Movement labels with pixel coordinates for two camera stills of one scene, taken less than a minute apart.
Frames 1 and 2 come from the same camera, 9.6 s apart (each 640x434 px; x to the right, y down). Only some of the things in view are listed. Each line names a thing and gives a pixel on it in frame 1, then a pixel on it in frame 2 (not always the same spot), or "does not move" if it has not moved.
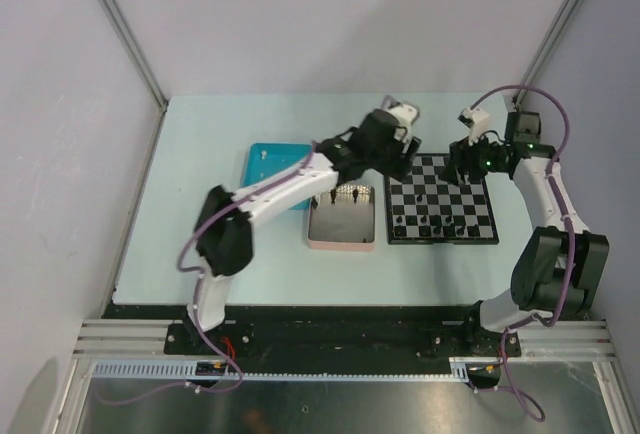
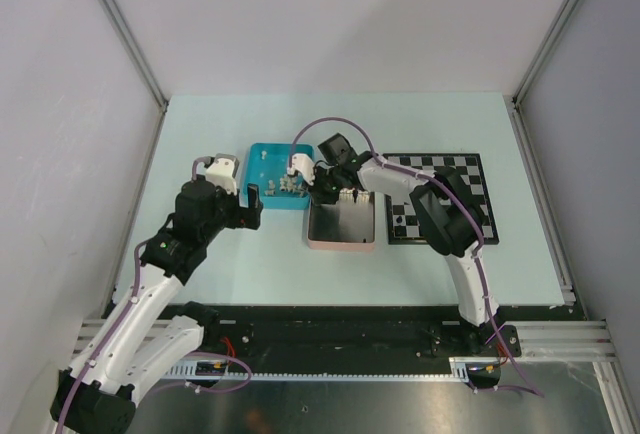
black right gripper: x=461 y=155 -> x=316 y=193
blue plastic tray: x=262 y=159 does not move
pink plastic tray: x=344 y=225 does not move
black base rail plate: x=330 y=331 does not move
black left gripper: x=399 y=166 -> x=242 y=216
